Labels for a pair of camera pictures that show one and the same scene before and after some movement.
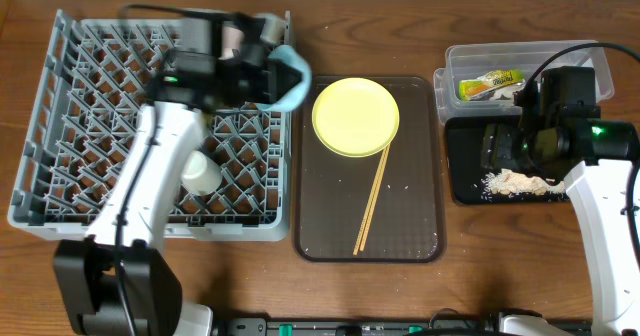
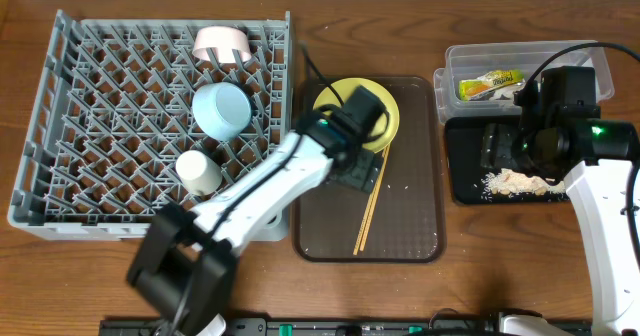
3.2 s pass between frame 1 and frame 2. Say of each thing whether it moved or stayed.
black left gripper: moved
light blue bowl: moved
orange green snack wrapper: stayed
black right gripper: stayed
